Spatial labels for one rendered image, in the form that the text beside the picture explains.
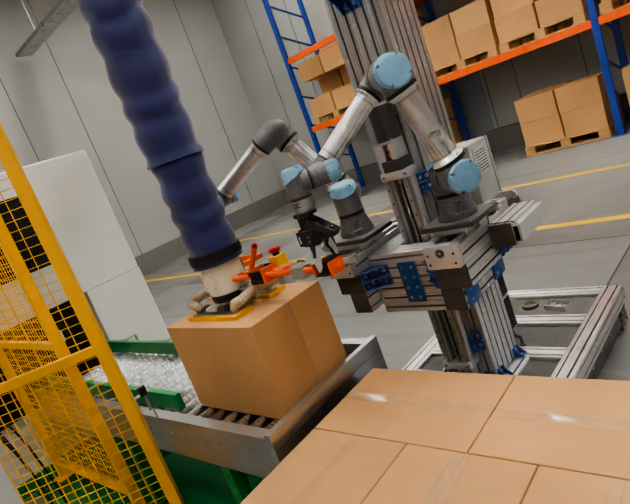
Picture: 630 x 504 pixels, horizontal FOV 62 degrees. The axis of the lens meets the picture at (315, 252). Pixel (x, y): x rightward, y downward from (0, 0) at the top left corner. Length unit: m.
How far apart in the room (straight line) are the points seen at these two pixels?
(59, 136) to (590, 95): 9.16
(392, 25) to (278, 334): 1.26
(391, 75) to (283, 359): 1.08
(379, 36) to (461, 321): 1.22
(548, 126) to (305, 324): 7.21
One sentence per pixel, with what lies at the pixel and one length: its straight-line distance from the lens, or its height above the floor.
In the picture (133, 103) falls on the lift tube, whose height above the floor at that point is 1.84.
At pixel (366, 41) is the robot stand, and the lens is 2.26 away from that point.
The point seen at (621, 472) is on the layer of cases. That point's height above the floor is 0.54.
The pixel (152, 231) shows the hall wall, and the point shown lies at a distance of 11.80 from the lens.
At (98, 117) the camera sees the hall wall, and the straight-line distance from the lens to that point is 11.87.
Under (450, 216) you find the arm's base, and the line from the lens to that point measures 2.00.
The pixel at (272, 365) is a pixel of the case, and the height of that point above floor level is 0.78.
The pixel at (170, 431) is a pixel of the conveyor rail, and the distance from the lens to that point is 2.53.
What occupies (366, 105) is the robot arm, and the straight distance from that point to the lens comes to 1.92.
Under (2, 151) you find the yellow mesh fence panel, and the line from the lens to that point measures 2.38.
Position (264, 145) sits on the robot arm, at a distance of 2.31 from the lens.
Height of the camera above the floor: 1.52
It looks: 12 degrees down
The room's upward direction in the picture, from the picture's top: 21 degrees counter-clockwise
